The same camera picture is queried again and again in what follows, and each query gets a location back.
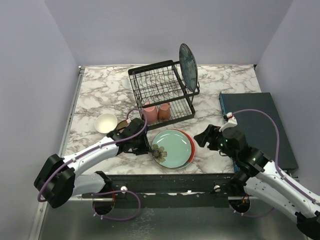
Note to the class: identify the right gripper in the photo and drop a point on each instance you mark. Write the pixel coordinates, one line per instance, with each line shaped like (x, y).
(213, 131)

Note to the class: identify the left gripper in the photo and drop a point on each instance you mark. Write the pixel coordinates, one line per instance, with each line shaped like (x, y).
(146, 148)

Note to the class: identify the light blue floral plate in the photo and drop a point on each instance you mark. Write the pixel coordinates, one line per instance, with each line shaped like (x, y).
(170, 148)

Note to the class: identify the plain pink mug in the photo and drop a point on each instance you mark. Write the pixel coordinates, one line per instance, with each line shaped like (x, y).
(151, 113)

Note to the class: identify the pink printed coffee mug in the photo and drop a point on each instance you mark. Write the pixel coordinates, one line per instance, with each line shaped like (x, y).
(164, 111)

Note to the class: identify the black wire dish rack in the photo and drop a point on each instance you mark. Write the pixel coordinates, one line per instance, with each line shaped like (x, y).
(161, 83)

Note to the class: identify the blue ceramic plate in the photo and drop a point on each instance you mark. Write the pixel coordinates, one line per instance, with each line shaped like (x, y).
(188, 67)

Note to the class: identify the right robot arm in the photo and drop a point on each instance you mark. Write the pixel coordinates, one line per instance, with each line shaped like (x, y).
(262, 178)

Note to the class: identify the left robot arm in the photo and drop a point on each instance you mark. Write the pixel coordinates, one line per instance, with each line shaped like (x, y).
(61, 178)

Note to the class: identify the red plate under stack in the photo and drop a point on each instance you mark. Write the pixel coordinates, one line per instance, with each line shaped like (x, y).
(193, 151)

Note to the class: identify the dark bowl cream inside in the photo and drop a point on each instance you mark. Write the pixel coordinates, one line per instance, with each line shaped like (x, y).
(121, 126)

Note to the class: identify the white small bowl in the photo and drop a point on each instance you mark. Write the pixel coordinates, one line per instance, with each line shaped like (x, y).
(105, 123)

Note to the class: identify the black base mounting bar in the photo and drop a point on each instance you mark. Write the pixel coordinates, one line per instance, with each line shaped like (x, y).
(176, 190)

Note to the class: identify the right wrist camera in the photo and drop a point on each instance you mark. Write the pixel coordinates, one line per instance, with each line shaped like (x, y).
(229, 122)

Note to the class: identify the blue network switch box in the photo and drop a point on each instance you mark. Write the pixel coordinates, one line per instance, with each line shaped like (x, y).
(258, 129)

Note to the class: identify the left aluminium rail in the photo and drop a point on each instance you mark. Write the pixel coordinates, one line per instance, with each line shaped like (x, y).
(69, 120)

